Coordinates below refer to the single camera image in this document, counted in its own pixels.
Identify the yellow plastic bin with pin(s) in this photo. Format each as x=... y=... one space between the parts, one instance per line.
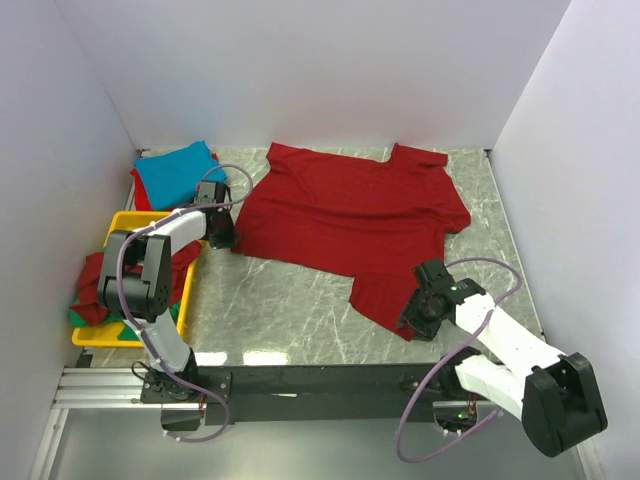
x=132 y=220

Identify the green t-shirt in bin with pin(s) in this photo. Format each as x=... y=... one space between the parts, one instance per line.
x=94 y=325

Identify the black base crossbar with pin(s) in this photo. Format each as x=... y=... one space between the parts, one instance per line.
x=285 y=393

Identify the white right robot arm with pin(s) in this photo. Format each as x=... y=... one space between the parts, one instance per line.
x=555 y=396

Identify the aluminium rail frame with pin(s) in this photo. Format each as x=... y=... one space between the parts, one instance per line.
x=93 y=389

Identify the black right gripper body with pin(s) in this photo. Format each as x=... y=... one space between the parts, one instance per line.
x=420 y=315

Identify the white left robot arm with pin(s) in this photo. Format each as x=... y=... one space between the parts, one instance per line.
x=136 y=279

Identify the crumpled dark red t-shirt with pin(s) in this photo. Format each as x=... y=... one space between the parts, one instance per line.
x=87 y=282

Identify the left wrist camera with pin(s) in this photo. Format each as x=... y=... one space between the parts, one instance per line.
x=212 y=192

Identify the folded bright red t-shirt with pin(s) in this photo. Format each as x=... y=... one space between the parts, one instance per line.
x=142 y=192

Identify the dark red t-shirt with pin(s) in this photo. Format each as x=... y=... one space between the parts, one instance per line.
x=87 y=282
x=370 y=221

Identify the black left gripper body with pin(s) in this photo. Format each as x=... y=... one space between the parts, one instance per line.
x=227 y=234

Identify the folded blue t-shirt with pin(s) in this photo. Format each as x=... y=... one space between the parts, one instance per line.
x=175 y=175

